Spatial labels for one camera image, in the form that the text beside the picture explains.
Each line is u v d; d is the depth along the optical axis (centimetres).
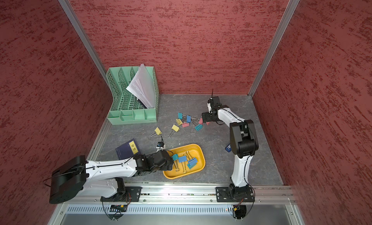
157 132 97
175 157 84
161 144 76
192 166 82
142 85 95
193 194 76
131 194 74
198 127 100
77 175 42
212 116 79
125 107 109
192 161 82
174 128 100
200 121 103
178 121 101
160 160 64
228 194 73
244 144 53
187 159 86
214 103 81
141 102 97
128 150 90
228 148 89
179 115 106
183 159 85
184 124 102
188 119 103
